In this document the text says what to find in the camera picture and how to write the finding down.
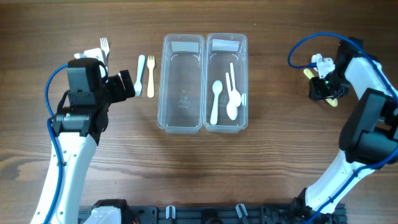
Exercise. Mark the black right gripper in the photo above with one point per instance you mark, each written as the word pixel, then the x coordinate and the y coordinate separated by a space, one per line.
pixel 318 93

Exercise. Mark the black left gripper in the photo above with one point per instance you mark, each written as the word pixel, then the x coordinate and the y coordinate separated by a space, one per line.
pixel 119 94

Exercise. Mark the light blue plastic fork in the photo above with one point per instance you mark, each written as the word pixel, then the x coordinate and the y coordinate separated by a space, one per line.
pixel 140 71

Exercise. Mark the yellow plastic spoon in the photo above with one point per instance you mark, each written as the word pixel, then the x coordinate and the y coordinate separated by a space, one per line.
pixel 308 73

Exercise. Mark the yellow plastic fork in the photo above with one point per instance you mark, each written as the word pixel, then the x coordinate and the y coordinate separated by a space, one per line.
pixel 151 65

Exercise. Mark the white spoon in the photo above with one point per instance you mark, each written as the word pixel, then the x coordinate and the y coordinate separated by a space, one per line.
pixel 217 88

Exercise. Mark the white spoon crossed small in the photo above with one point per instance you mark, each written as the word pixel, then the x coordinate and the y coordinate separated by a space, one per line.
pixel 236 97

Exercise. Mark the white spoon crossed large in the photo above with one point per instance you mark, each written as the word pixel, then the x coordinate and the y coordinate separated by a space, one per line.
pixel 231 110

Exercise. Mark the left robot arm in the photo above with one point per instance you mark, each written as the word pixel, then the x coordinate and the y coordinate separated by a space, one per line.
pixel 75 128

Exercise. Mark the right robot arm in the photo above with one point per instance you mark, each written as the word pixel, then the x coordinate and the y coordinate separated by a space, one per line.
pixel 369 137

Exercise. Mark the clear left plastic container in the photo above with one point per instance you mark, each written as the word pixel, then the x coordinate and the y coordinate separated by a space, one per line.
pixel 180 91

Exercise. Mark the clear plastic container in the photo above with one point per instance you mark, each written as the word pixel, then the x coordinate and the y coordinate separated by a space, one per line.
pixel 221 50
pixel 180 91

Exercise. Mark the clear right plastic container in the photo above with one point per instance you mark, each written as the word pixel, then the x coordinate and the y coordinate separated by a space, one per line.
pixel 221 50

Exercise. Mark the white fork upright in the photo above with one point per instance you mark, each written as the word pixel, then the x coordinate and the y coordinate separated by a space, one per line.
pixel 105 46

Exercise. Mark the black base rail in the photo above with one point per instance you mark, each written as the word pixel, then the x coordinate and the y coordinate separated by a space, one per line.
pixel 118 211

